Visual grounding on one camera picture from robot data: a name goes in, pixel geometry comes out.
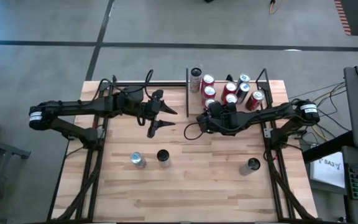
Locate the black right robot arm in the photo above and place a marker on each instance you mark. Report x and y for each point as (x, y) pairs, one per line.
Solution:
(269, 113)

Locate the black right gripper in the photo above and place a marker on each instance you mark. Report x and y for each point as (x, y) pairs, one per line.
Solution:
(217, 123)

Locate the red soda can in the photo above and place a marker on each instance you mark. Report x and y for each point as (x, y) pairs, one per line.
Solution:
(229, 87)
(209, 92)
(230, 99)

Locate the black aluminium table frame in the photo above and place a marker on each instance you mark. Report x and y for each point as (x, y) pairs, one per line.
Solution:
(135, 84)

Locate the red Coca-Cola can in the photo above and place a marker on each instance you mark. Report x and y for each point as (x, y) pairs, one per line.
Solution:
(253, 101)

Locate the red Fanta strawberry can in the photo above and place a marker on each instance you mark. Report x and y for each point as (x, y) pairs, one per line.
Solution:
(208, 80)
(209, 102)

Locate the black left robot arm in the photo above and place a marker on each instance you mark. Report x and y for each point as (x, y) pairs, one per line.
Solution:
(73, 107)

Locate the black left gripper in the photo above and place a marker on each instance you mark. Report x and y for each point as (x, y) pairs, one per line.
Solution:
(152, 110)

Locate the white paper sign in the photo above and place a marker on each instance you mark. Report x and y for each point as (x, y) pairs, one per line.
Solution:
(328, 169)

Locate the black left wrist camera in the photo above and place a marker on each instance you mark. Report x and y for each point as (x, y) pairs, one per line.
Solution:
(158, 95)

